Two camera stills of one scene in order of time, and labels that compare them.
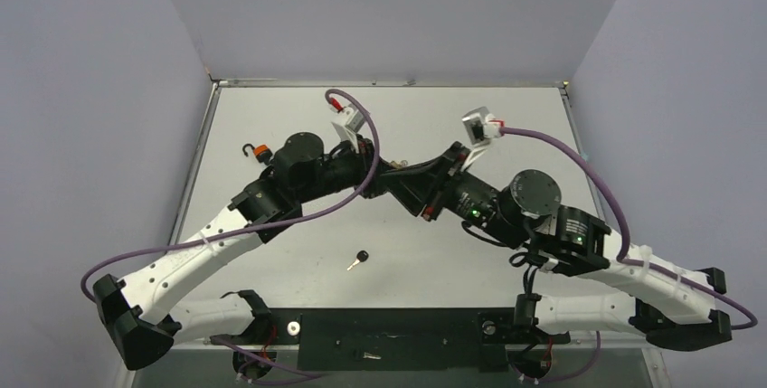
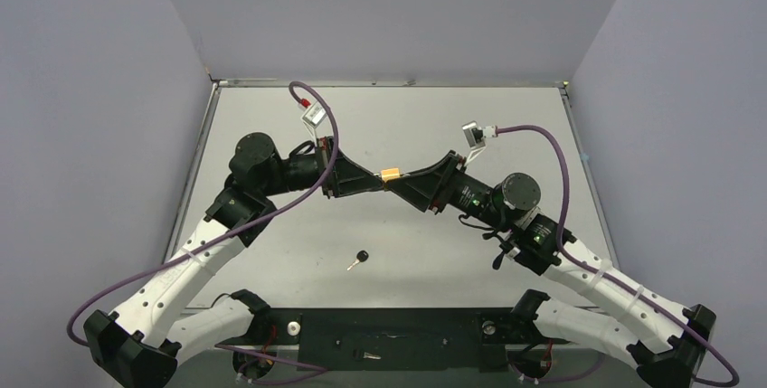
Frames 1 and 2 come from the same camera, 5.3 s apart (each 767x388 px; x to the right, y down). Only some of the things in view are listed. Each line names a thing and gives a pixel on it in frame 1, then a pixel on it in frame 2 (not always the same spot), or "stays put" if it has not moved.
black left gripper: x=365 y=162 to x=346 y=178
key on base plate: x=357 y=355 stays put
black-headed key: x=362 y=256 stays put
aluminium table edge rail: x=384 y=83 stays put
